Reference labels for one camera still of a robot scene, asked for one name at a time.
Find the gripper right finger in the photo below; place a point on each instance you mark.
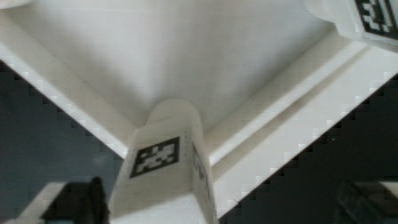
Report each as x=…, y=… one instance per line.
x=367, y=203

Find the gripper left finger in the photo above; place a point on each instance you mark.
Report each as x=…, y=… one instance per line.
x=70, y=203

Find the white table leg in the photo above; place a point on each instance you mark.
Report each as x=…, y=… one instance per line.
x=365, y=19
x=164, y=188

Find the white square table top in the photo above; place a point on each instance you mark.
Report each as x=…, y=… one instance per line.
x=242, y=54

